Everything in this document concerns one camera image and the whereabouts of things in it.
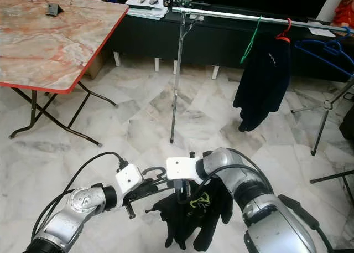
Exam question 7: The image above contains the black fonemax t-shirt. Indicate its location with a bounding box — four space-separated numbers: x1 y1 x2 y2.
145 178 234 251

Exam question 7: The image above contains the green plastic hanger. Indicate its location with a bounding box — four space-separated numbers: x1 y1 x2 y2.
240 16 263 64

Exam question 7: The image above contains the red plastic hanger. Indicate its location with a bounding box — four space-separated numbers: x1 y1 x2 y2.
275 18 293 42

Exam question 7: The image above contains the blue plastic hanger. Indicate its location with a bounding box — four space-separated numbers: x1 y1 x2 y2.
294 26 354 79

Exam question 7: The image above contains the navy blue shirt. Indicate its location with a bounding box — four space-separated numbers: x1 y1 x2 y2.
232 37 292 133

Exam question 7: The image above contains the black tv console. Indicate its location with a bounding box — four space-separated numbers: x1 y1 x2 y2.
102 7 354 85

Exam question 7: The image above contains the black folding chair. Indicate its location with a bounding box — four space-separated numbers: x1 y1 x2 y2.
310 105 354 206

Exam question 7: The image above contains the pink marble folding table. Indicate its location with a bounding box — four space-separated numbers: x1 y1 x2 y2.
0 0 129 148

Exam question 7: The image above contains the stack of white papers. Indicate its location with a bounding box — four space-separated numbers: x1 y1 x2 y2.
126 0 169 20

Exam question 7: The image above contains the silver metal clothes rack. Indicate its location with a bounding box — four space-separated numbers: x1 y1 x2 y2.
169 6 354 157

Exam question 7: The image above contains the small black phone stand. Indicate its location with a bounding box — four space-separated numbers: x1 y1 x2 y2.
46 3 65 17

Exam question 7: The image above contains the white paper sheet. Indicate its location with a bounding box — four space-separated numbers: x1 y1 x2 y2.
307 20 338 38

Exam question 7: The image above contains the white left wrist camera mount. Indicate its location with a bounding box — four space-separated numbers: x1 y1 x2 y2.
115 162 144 195

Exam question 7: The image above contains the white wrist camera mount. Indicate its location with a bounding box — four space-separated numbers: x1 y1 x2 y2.
115 162 144 195
166 156 200 182

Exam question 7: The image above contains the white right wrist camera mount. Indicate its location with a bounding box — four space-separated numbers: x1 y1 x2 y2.
166 156 200 182

